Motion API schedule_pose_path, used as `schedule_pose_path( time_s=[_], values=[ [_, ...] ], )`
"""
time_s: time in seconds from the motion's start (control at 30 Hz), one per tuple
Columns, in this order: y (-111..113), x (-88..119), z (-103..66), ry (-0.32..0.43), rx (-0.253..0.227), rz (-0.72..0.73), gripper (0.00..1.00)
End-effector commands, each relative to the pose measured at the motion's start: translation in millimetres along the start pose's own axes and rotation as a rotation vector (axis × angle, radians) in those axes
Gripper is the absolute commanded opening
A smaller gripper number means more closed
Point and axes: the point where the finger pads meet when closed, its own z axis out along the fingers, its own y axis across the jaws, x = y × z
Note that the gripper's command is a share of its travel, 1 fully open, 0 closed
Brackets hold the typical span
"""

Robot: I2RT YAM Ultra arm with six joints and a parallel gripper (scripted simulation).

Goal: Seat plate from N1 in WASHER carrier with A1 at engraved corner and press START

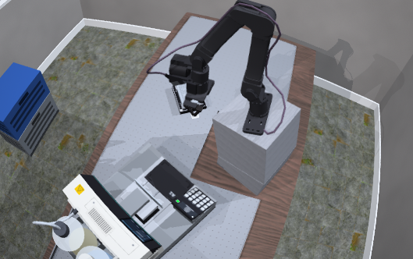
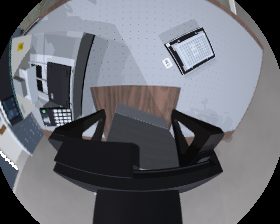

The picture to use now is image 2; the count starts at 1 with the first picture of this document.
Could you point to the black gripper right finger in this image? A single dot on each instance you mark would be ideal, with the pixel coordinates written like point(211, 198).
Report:
point(207, 136)

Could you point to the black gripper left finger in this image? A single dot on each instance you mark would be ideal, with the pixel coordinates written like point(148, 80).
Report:
point(77, 127)

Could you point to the white multiwell plate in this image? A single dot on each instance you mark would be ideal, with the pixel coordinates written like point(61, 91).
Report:
point(199, 53)

